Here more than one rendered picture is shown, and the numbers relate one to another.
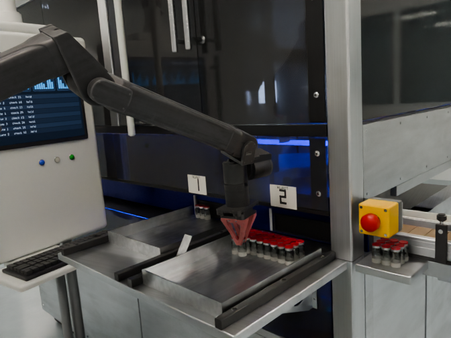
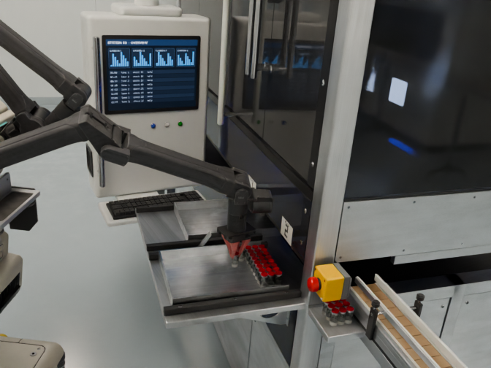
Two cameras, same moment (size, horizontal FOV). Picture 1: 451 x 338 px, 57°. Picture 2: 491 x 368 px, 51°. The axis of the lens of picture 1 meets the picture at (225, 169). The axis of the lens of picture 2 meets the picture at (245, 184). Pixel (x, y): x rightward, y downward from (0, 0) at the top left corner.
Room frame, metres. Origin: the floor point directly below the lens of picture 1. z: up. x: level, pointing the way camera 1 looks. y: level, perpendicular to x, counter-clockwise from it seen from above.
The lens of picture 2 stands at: (-0.24, -0.63, 1.76)
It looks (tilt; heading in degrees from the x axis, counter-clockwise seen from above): 23 degrees down; 26
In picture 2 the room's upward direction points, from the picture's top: 4 degrees clockwise
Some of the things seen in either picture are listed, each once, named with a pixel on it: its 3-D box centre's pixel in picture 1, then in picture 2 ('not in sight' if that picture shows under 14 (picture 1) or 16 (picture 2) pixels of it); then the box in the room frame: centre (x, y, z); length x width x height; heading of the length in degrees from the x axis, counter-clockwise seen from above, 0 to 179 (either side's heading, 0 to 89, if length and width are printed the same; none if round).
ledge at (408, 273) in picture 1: (394, 263); (340, 321); (0.94, -0.38, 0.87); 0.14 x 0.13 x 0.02; 135
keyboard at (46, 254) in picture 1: (71, 251); (157, 203); (1.34, 0.53, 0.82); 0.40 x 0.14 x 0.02; 144
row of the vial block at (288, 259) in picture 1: (264, 248); (255, 266); (1.01, -0.08, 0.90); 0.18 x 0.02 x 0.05; 45
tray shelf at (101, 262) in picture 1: (199, 255); (219, 250); (1.08, 0.09, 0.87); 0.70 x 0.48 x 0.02; 45
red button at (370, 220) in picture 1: (370, 222); (315, 284); (0.89, -0.31, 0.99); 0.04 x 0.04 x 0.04; 45
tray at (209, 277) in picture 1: (234, 265); (221, 271); (0.93, -0.01, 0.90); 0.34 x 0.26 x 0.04; 135
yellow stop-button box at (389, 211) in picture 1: (380, 216); (330, 282); (0.92, -0.34, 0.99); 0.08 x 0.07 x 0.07; 135
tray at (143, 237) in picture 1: (178, 229); (226, 218); (1.25, 0.16, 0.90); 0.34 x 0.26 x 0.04; 135
